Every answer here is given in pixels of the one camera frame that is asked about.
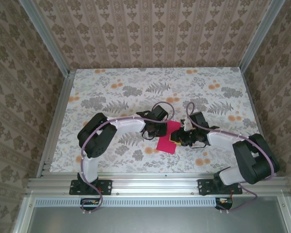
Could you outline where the aluminium frame post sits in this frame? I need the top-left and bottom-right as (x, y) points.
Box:
(239, 0), (287, 72)
(18, 0), (71, 77)

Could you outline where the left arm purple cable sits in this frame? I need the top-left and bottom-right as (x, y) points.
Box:
(80, 101), (175, 216)

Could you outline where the floral table cover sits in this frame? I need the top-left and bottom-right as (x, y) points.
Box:
(49, 67), (272, 174)

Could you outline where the left aluminium frame post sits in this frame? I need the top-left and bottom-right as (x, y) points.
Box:
(18, 0), (71, 77)

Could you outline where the aluminium side rail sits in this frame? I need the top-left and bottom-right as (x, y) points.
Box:
(241, 69), (277, 177)
(36, 69), (76, 178)

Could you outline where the right aluminium side rail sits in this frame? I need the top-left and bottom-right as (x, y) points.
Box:
(241, 69), (277, 177)

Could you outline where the grey metal sheet panel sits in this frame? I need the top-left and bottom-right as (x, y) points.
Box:
(13, 196), (291, 233)

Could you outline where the aluminium frame cross rail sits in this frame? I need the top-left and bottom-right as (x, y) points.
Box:
(25, 176), (291, 196)

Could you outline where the left aluminium side rail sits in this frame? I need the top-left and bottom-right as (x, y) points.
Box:
(36, 69), (76, 178)

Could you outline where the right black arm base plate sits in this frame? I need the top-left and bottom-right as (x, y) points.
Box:
(197, 179), (243, 196)

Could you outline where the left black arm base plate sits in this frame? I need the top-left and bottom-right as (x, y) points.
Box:
(69, 179), (113, 196)

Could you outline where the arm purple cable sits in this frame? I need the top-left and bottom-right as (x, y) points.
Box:
(80, 101), (175, 216)
(185, 101), (276, 214)

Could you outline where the pink square paper sheet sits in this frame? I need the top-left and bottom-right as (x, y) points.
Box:
(156, 121), (181, 154)

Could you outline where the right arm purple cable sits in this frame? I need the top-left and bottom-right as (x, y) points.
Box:
(185, 101), (276, 214)

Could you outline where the right aluminium frame post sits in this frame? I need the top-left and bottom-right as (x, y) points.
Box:
(239, 0), (287, 72)

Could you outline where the black connector board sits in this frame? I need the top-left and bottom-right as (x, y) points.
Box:
(80, 198), (104, 211)
(214, 197), (233, 211)

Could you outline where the grey slotted cable duct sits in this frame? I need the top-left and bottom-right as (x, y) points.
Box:
(35, 197), (218, 207)

